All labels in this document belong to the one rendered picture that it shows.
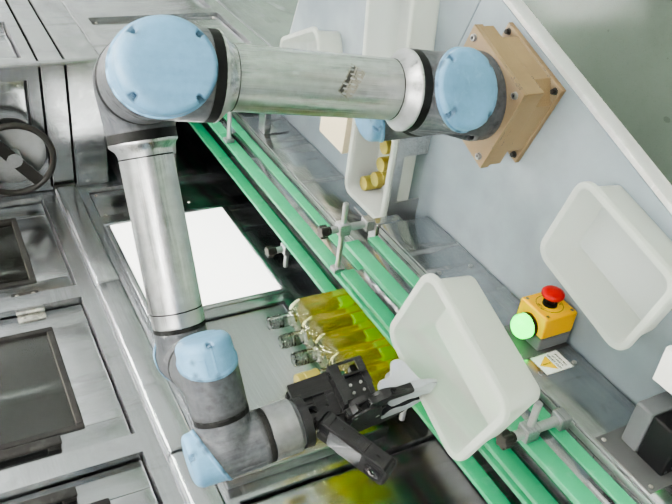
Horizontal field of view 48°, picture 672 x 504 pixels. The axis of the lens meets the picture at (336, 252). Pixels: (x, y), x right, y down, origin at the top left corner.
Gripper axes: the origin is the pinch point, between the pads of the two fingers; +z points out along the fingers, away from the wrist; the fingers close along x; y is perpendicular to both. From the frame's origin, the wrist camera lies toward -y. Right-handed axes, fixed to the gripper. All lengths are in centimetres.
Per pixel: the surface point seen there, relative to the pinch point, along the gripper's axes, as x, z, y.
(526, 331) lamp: 8.8, 24.9, 6.7
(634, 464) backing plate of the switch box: 4.0, 24.9, -20.1
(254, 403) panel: 44, -15, 25
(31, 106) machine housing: 50, -39, 126
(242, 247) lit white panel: 62, 1, 74
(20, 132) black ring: 56, -43, 124
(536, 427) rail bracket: 5.5, 15.0, -9.4
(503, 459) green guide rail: 15.8, 12.7, -9.7
